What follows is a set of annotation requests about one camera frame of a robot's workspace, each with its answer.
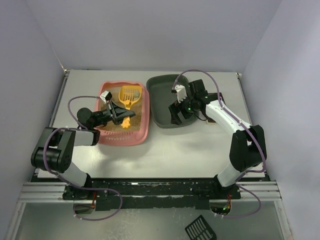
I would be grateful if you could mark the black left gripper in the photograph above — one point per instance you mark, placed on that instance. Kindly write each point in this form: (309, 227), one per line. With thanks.
(112, 114)

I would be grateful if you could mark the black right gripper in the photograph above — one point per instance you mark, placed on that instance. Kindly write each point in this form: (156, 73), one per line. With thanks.
(176, 111)

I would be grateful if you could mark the yellow litter scoop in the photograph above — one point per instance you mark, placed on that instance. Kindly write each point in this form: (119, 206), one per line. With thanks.
(126, 97)

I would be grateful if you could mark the pink litter box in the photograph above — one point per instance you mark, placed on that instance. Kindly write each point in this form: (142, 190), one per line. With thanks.
(130, 138)

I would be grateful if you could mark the dark grey plastic tray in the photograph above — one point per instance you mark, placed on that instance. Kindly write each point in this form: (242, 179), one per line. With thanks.
(160, 97)

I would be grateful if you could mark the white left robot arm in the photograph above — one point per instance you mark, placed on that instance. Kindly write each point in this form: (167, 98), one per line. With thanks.
(54, 150)

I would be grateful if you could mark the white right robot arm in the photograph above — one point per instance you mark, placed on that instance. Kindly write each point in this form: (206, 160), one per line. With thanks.
(247, 147)

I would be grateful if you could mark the dark hardcover book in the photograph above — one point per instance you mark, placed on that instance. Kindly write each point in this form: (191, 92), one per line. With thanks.
(212, 121)

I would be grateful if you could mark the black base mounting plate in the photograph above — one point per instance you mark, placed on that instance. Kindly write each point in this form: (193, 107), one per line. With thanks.
(107, 198)

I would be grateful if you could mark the black slotted spatula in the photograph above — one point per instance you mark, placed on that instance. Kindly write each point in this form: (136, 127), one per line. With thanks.
(199, 229)

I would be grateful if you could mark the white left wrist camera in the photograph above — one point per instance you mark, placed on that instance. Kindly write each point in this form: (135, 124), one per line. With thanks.
(105, 96)

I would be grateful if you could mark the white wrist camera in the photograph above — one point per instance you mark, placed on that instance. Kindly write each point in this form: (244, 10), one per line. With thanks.
(180, 92)
(105, 96)

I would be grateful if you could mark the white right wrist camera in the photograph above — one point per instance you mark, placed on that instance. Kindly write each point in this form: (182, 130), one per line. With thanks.
(180, 92)

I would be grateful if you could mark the aluminium frame rail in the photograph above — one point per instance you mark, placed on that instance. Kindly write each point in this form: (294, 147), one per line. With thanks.
(52, 192)

